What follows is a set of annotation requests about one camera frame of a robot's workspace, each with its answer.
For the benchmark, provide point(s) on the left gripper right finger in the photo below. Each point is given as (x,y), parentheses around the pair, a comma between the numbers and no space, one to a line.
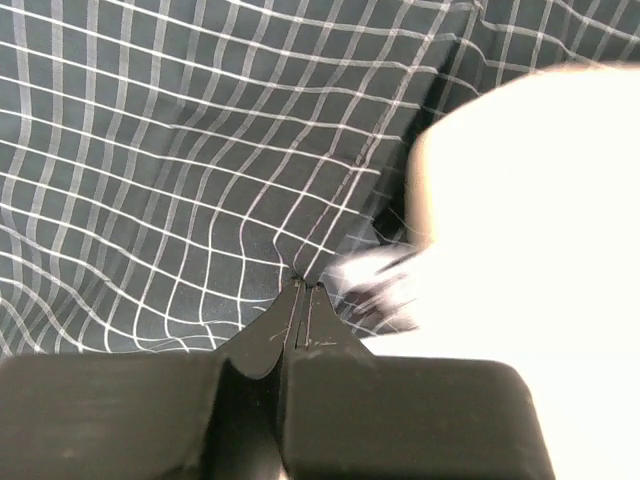
(350,414)

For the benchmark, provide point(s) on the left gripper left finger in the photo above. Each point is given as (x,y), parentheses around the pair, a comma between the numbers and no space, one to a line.
(150,416)

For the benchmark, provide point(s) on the cream pillow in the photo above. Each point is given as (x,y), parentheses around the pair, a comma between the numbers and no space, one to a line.
(523,212)

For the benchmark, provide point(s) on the dark checked pillowcase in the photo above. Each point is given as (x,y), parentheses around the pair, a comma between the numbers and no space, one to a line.
(167,166)

